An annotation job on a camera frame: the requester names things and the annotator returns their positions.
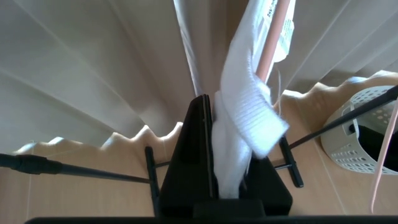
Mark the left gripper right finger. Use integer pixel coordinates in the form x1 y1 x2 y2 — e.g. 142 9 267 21
241 154 294 217

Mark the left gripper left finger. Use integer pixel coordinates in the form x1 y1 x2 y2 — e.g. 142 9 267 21
159 94 219 218

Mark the white printed garment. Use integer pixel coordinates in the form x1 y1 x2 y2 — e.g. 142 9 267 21
211 0 296 200

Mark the white laundry basket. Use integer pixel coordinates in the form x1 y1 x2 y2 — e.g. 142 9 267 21
320 85 398 175

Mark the black clothes rack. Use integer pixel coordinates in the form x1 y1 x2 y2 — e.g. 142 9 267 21
0 85 398 218

